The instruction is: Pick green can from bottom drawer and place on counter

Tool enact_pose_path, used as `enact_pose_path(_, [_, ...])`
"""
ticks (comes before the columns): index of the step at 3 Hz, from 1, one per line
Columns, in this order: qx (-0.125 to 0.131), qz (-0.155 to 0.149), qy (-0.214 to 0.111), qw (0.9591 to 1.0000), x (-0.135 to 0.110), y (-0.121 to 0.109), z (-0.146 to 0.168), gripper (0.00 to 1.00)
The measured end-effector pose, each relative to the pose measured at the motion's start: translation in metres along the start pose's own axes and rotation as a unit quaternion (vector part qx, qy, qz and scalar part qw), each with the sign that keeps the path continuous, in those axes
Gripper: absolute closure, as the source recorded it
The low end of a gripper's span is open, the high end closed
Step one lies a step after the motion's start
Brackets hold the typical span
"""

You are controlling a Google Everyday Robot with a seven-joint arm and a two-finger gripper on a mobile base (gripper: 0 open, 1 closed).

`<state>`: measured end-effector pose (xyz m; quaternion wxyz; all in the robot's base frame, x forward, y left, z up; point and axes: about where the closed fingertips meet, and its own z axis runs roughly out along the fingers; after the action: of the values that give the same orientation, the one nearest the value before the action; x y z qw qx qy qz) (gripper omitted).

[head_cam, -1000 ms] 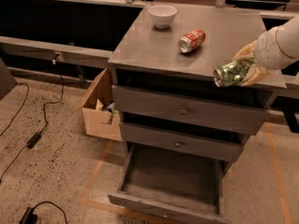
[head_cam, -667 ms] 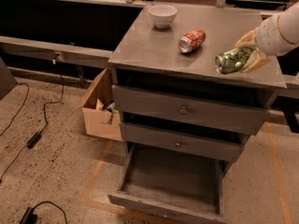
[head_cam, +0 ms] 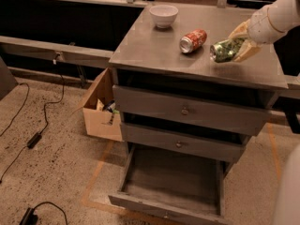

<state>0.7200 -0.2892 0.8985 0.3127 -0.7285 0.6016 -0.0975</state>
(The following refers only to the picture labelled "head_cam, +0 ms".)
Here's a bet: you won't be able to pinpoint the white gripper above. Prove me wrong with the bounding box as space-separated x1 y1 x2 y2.
229 6 286 62

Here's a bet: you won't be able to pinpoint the green soda can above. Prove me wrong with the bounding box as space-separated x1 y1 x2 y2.
210 37 245 63

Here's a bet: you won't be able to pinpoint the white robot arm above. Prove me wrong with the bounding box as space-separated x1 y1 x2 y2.
229 0 300 225

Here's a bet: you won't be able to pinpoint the red soda can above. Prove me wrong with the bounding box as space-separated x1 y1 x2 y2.
179 29 207 53

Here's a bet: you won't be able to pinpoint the grey top drawer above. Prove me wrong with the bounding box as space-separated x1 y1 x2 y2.
112 85 270 136

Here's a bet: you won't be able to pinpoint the grey drawer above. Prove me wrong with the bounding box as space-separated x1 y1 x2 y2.
109 144 232 225
120 123 246 162
112 85 270 136

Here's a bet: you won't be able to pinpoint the grey drawer cabinet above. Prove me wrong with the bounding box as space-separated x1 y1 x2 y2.
110 5 287 225

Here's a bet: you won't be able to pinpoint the grey middle drawer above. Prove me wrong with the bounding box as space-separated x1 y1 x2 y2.
120 123 246 162

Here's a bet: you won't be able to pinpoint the grey bottom drawer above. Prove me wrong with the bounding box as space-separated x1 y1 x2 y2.
109 144 232 225

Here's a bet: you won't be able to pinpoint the white ceramic bowl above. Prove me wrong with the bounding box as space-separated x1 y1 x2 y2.
149 5 178 28

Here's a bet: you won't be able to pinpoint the items inside cardboard box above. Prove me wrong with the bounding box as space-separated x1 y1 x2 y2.
96 99 119 126

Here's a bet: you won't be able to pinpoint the cardboard box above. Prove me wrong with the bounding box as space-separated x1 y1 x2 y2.
75 68 122 142

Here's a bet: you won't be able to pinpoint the black adapter bottom left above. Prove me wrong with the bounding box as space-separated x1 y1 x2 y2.
19 202 68 225

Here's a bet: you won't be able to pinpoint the grey metal rail frame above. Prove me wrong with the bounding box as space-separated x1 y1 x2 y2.
1 5 300 99

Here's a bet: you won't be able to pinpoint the black power adapter with cable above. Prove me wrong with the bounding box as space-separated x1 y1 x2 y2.
0 58 65 183

